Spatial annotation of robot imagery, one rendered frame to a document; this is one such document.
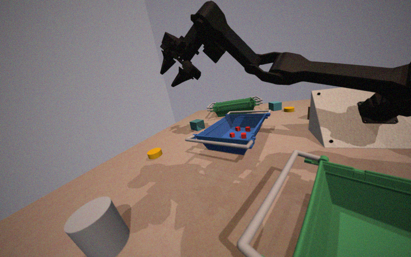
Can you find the grey cylinder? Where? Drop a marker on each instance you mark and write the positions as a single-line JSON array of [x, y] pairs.
[[98, 229]]

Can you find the blue plastic tray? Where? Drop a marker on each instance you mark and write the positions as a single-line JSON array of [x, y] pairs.
[[220, 131]]

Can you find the yellow short cylinder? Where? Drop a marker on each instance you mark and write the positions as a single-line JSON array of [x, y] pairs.
[[288, 109], [154, 153]]

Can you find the teal block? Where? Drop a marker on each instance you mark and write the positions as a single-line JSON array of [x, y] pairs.
[[275, 105], [197, 124]]

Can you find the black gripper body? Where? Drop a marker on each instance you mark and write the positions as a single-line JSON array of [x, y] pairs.
[[187, 65]]

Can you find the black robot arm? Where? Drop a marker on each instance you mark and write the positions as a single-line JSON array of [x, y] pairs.
[[392, 86]]

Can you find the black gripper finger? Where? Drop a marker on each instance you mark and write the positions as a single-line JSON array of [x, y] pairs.
[[167, 63], [181, 77]]

